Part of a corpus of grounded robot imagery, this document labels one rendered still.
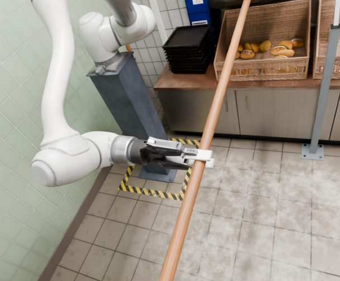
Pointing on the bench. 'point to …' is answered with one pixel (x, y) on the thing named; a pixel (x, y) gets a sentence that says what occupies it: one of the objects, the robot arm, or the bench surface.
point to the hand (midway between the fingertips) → (199, 158)
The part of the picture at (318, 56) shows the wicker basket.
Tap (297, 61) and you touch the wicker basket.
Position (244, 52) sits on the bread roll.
